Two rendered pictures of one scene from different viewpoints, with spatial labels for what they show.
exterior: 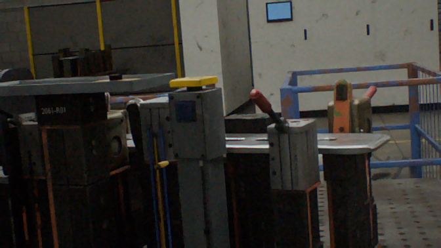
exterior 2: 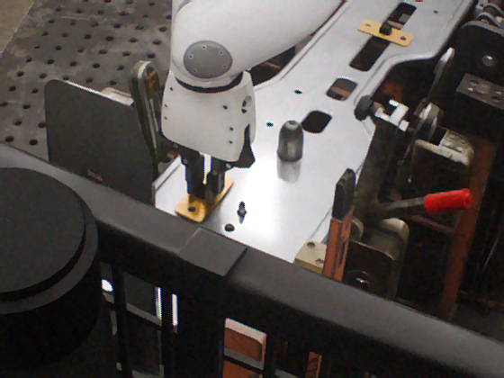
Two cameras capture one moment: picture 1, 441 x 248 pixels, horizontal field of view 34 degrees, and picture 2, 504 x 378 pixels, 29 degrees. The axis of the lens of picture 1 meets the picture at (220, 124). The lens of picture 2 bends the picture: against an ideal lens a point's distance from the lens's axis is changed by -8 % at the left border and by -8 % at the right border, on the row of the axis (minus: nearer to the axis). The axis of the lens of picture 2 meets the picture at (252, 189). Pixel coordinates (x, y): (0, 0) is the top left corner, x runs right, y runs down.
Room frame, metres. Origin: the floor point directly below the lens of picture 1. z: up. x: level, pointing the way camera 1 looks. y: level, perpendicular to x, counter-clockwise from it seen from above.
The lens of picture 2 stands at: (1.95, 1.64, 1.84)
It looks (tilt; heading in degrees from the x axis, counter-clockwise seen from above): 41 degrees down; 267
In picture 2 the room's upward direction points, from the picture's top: 4 degrees clockwise
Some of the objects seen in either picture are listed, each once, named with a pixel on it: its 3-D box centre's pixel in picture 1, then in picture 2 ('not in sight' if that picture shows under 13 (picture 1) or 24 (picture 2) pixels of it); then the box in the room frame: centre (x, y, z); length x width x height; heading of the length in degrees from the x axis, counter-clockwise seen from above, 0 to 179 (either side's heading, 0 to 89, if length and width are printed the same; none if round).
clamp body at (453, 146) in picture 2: not in sight; (427, 248); (1.66, 0.66, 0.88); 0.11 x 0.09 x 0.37; 152
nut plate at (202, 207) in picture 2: not in sight; (204, 192); (1.96, 0.71, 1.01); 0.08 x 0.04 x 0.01; 62
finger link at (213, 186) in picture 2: not in sight; (223, 176); (1.94, 0.72, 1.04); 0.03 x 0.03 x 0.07; 62
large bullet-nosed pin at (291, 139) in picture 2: not in sight; (291, 141); (1.86, 0.62, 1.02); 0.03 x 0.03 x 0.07
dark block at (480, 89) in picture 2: not in sight; (459, 211); (1.61, 0.62, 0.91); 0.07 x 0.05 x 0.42; 152
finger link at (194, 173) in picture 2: not in sight; (186, 162); (1.98, 0.69, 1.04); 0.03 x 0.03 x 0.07; 62
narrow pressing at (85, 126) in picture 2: not in sight; (103, 238); (2.05, 0.96, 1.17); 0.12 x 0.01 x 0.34; 152
